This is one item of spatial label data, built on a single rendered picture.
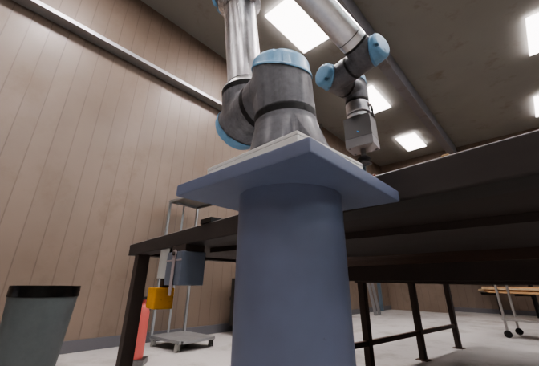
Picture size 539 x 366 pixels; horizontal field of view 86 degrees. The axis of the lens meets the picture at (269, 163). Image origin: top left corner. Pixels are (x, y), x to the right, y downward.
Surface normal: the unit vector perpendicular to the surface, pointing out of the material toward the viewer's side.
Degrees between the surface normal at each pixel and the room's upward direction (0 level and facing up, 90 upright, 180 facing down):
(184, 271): 90
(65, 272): 90
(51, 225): 90
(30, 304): 94
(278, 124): 76
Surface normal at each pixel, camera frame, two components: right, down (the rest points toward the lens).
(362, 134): -0.59, -0.32
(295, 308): -0.03, -0.38
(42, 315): 0.66, -0.21
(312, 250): 0.29, -0.36
